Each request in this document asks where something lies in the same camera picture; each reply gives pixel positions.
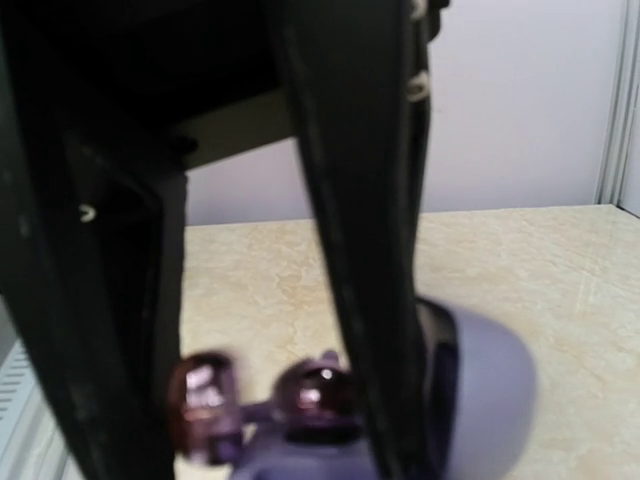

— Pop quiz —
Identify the front aluminium rail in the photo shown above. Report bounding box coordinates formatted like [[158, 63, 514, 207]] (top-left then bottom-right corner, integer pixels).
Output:
[[0, 299, 76, 480]]

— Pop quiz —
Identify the left aluminium frame post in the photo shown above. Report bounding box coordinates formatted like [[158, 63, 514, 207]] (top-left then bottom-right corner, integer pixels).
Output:
[[595, 1, 639, 206]]

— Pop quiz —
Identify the purple earbud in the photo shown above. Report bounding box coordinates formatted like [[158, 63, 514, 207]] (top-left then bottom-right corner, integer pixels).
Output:
[[166, 350, 363, 466]]

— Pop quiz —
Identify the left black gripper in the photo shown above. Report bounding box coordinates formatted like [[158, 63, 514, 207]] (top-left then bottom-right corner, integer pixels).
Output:
[[0, 0, 451, 171]]

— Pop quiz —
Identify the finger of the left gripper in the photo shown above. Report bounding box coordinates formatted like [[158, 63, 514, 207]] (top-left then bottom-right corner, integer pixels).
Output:
[[1, 39, 187, 479], [269, 1, 431, 479]]

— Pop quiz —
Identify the blue-grey earbud charging case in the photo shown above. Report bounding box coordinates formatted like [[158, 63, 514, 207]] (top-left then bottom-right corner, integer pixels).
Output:
[[231, 298, 537, 479]]

